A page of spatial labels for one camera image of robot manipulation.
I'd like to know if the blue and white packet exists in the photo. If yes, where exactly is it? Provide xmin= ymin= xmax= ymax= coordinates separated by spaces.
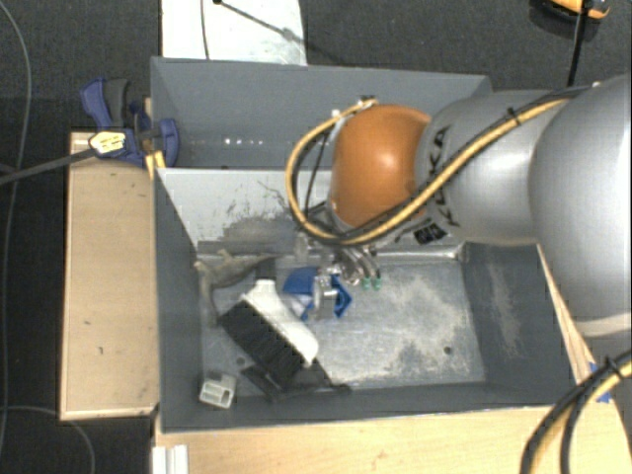
xmin=280 ymin=266 xmax=355 ymax=322

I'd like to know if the pale wood flat board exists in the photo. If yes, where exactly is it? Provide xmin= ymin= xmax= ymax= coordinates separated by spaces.
xmin=58 ymin=130 xmax=162 ymax=422

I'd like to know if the small white plastic box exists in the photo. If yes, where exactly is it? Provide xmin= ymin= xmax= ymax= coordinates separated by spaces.
xmin=197 ymin=369 xmax=238 ymax=410

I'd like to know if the grey metal bin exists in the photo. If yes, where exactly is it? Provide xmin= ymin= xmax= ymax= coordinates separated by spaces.
xmin=148 ymin=55 xmax=590 ymax=434

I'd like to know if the grey-brown toy lizard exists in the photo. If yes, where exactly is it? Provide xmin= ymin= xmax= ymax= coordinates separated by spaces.
xmin=192 ymin=248 xmax=278 ymax=327

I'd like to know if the white brush with black bristles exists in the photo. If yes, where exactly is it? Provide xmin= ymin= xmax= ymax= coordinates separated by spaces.
xmin=216 ymin=278 xmax=320 ymax=380

